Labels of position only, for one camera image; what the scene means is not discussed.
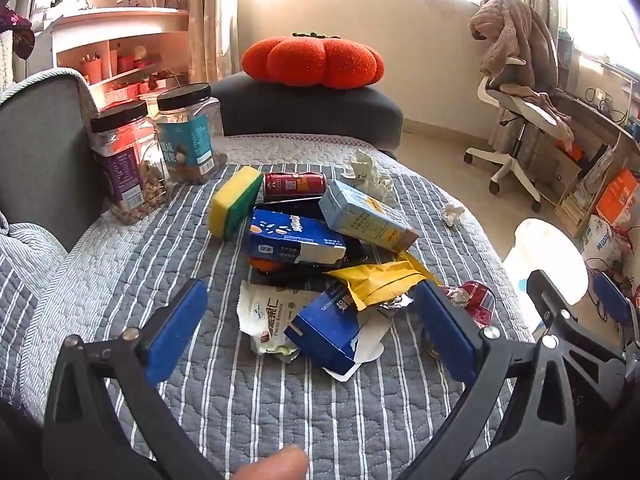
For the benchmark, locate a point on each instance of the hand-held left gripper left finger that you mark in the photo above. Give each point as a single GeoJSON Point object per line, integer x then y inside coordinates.
{"type": "Point", "coordinates": [175, 332]}

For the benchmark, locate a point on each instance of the white bin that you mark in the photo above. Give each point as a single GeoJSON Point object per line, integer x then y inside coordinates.
{"type": "Point", "coordinates": [545, 255]}

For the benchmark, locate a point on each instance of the wooden desk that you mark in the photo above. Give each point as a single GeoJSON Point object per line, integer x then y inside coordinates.
{"type": "Point", "coordinates": [600, 120]}

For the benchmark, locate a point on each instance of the small crumpled white tissue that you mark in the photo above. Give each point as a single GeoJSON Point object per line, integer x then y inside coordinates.
{"type": "Point", "coordinates": [453, 214]}

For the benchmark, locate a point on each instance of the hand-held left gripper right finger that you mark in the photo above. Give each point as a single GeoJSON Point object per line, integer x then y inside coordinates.
{"type": "Point", "coordinates": [445, 332]}

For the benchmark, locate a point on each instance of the beige cloth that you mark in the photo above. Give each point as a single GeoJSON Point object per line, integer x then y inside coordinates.
{"type": "Point", "coordinates": [550, 110]}

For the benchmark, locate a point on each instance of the grey striped quilt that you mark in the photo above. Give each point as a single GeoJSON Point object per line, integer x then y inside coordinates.
{"type": "Point", "coordinates": [150, 240]}

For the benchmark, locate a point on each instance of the brown fleece blanket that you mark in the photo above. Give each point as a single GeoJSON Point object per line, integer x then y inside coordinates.
{"type": "Point", "coordinates": [520, 35]}

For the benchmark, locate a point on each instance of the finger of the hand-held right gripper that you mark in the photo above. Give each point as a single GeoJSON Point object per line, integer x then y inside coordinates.
{"type": "Point", "coordinates": [565, 310]}
{"type": "Point", "coordinates": [612, 300]}

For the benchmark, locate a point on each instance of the flat orange box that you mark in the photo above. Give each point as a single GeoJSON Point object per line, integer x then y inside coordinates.
{"type": "Point", "coordinates": [576, 150]}

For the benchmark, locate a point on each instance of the crushed red can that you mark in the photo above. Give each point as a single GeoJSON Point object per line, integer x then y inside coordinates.
{"type": "Point", "coordinates": [475, 302]}

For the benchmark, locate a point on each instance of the dark floral cloth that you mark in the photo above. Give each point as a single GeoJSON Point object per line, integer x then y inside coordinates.
{"type": "Point", "coordinates": [15, 30]}

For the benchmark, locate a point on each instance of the orange pumpkin cushion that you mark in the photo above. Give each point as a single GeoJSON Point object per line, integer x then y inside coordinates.
{"type": "Point", "coordinates": [310, 60]}

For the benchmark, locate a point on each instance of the pink basket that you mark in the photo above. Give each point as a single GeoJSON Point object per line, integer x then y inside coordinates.
{"type": "Point", "coordinates": [122, 94]}

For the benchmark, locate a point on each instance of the large crumpled white tissue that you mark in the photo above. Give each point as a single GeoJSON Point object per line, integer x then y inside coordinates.
{"type": "Point", "coordinates": [367, 170]}

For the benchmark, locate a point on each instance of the torn blue carton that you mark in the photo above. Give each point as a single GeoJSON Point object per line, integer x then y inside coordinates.
{"type": "Point", "coordinates": [325, 330]}

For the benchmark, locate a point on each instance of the white snack wrapper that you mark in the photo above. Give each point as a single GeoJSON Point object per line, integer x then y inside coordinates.
{"type": "Point", "coordinates": [265, 310]}

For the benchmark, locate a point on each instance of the pink cup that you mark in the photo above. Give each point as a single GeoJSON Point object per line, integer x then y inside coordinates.
{"type": "Point", "coordinates": [92, 71]}

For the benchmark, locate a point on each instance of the yellow green sponge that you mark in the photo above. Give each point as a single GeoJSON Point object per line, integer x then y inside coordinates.
{"type": "Point", "coordinates": [235, 200]}

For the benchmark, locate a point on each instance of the white shelf unit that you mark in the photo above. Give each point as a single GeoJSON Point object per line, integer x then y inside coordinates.
{"type": "Point", "coordinates": [115, 22]}

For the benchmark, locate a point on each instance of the teal label nut jar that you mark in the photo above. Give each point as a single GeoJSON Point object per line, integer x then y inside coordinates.
{"type": "Point", "coordinates": [187, 140]}

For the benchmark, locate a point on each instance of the orange cardboard box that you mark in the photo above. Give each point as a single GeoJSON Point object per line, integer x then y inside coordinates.
{"type": "Point", "coordinates": [620, 195]}

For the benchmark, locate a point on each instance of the small orange item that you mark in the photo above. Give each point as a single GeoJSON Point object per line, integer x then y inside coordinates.
{"type": "Point", "coordinates": [260, 263]}

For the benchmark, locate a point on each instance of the purple label nut jar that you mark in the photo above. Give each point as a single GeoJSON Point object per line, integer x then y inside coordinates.
{"type": "Point", "coordinates": [125, 170]}

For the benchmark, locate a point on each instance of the person's left hand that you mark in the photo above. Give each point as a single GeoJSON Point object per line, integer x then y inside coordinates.
{"type": "Point", "coordinates": [272, 465]}

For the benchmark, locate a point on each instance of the white office chair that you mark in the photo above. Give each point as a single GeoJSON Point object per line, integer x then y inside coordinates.
{"type": "Point", "coordinates": [510, 160]}

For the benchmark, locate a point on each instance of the red drink can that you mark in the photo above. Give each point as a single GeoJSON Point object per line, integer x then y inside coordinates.
{"type": "Point", "coordinates": [295, 185]}

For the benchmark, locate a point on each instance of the wooden book rack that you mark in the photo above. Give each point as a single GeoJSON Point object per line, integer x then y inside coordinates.
{"type": "Point", "coordinates": [575, 210]}

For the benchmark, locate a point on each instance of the black plastic tray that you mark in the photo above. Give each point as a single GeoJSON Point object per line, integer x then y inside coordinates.
{"type": "Point", "coordinates": [300, 207]}

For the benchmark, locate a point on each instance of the yellow foil wrapper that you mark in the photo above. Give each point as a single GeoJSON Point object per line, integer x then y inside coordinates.
{"type": "Point", "coordinates": [375, 277]}

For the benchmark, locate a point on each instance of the blue oat print carton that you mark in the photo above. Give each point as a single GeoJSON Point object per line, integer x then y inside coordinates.
{"type": "Point", "coordinates": [290, 235]}

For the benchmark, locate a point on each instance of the white printed bag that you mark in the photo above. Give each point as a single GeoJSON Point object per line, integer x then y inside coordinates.
{"type": "Point", "coordinates": [600, 245]}

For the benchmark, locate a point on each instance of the light blue milk carton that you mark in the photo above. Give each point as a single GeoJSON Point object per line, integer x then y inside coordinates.
{"type": "Point", "coordinates": [360, 215]}

